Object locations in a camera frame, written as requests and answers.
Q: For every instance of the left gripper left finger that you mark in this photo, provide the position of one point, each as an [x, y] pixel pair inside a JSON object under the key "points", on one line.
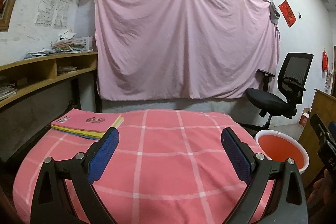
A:
{"points": [[51, 200]]}

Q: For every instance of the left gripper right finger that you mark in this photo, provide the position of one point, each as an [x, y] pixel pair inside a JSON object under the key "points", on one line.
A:
{"points": [[287, 202]]}

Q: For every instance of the red plastic trash bucket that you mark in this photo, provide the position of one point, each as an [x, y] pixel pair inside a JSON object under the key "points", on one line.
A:
{"points": [[279, 147]]}

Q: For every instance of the person's right hand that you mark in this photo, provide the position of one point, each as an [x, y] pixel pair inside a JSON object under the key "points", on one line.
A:
{"points": [[321, 202]]}

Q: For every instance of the black office chair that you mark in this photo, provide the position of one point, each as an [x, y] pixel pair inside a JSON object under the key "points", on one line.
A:
{"points": [[291, 84]]}

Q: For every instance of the pink and yellow book stack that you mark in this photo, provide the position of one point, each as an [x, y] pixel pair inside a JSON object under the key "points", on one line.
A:
{"points": [[86, 123]]}

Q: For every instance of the red fire extinguisher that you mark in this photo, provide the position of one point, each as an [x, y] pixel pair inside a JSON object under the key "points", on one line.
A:
{"points": [[325, 61]]}

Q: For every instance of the pink plaid tablecloth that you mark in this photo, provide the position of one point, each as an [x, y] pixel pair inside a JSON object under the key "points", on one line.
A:
{"points": [[169, 167]]}

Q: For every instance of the curved wooden shelf desk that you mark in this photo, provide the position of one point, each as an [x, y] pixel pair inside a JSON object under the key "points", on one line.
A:
{"points": [[43, 72]]}

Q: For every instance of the paper pile on shelf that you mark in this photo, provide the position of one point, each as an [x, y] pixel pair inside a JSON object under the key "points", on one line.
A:
{"points": [[66, 43]]}

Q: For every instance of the large pink hanging sheet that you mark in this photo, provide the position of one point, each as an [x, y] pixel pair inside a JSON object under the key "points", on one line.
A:
{"points": [[194, 49]]}

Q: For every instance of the red paper on wall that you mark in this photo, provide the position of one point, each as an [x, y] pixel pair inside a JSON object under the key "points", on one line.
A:
{"points": [[287, 13]]}

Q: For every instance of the printed paper sheets on wall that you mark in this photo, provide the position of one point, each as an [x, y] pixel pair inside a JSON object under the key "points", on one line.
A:
{"points": [[52, 13]]}

